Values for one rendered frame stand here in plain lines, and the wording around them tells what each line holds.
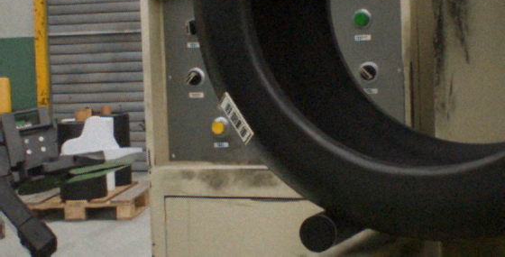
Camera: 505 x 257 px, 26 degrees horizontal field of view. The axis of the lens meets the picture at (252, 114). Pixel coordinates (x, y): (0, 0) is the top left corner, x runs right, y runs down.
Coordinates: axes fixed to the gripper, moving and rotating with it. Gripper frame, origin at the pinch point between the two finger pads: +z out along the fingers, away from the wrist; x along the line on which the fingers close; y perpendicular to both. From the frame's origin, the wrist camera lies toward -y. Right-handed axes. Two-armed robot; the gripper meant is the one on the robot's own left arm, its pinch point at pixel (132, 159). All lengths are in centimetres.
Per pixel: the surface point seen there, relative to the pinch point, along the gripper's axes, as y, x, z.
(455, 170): -12.0, -15.2, 31.2
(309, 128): -2.2, -6.8, 19.5
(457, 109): 2, 19, 52
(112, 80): 302, 925, 180
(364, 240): -13.7, 14.5, 30.5
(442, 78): 7, 18, 51
